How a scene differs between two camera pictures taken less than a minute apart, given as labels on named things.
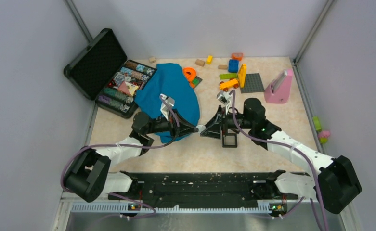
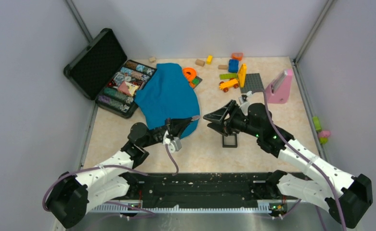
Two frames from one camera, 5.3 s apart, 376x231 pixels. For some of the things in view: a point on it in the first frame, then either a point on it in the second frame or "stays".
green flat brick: x=227 y=76 stays
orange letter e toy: x=189 y=74 stays
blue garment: x=168 y=79 stays
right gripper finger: x=210 y=130 -> x=217 y=116
